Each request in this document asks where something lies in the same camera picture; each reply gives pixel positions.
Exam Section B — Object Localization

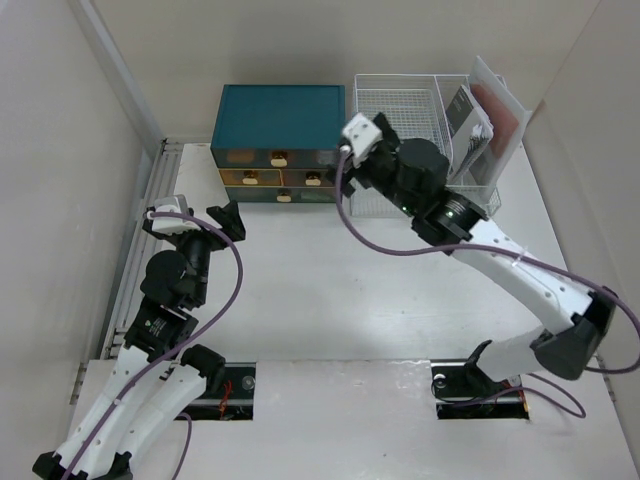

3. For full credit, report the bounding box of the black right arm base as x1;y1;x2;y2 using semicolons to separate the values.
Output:
430;360;529;420

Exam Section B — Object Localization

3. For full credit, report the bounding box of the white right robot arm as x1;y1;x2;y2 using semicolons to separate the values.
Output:
329;113;616;394

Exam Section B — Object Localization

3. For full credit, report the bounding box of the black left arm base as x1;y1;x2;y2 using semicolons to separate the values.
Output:
184;363;256;421

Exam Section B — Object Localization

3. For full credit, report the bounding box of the white wire desk organizer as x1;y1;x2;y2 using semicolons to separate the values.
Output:
348;74;501;218

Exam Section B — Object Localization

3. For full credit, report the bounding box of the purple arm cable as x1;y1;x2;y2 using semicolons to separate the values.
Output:
62;210;245;480
333;144;640;420

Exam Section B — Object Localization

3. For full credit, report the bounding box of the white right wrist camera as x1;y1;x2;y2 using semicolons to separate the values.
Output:
339;113;383;168

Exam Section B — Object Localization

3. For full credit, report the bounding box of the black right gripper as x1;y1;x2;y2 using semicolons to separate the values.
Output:
325;113;419;218

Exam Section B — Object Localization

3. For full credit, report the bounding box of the Canon setup guide booklet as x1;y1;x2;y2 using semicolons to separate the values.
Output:
445;85;494;183

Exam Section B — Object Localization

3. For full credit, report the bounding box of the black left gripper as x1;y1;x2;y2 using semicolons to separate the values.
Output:
168;200;244;305

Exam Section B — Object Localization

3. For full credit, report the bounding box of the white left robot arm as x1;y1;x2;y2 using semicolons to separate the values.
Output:
32;195;246;479

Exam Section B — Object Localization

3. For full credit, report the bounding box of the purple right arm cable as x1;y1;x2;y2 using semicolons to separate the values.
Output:
333;144;640;420

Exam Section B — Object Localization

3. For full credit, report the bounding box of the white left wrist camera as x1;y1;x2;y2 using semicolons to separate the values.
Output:
144;194;199;238

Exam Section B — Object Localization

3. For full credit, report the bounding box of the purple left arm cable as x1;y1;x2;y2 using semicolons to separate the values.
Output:
62;210;245;480

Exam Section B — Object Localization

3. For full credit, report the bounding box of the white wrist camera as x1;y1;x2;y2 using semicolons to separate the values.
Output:
339;113;383;168
144;194;199;238

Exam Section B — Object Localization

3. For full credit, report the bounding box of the clear mesh zip pouch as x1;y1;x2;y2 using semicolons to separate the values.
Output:
468;56;532;190

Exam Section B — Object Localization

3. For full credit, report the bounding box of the teal drawer cabinet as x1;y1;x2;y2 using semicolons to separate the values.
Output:
210;84;346;203

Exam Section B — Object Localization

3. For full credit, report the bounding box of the aluminium rail frame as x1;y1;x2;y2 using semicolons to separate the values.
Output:
91;137;197;360

